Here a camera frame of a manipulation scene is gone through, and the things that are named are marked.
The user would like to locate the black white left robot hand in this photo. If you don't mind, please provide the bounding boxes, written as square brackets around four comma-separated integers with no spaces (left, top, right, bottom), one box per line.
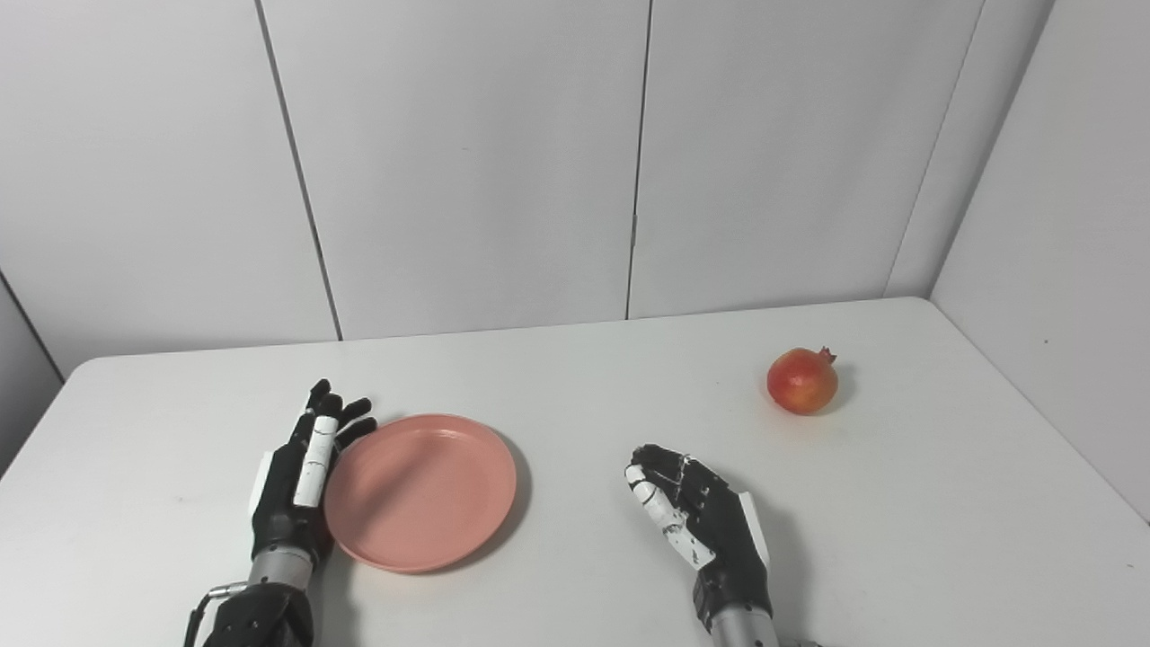
[249,378,378,569]

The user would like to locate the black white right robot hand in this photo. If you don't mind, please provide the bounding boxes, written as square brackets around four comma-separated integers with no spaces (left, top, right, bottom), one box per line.
[625,444,774,632]

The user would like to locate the pink round plate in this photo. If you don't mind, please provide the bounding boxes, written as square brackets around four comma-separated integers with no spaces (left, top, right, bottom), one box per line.
[323,413,518,574]

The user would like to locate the red pomegranate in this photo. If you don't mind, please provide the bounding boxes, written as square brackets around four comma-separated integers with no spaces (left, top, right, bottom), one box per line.
[766,346,840,416]

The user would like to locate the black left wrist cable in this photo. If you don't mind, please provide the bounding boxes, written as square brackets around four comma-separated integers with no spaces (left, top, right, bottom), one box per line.
[183,581,249,647]

